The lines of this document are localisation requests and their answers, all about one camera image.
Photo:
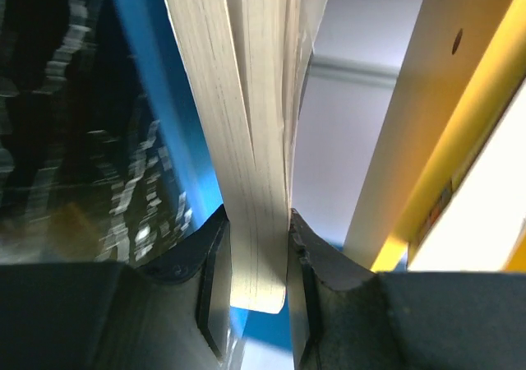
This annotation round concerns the orange cartoon book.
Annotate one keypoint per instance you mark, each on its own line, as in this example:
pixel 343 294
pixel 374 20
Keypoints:
pixel 246 62

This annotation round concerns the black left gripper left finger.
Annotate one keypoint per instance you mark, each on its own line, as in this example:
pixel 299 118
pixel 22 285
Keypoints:
pixel 188 311

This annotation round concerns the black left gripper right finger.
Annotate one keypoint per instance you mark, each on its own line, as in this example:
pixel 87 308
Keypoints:
pixel 313 261

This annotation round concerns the colourful wooden bookshelf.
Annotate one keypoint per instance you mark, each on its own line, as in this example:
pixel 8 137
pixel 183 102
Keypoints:
pixel 455 97

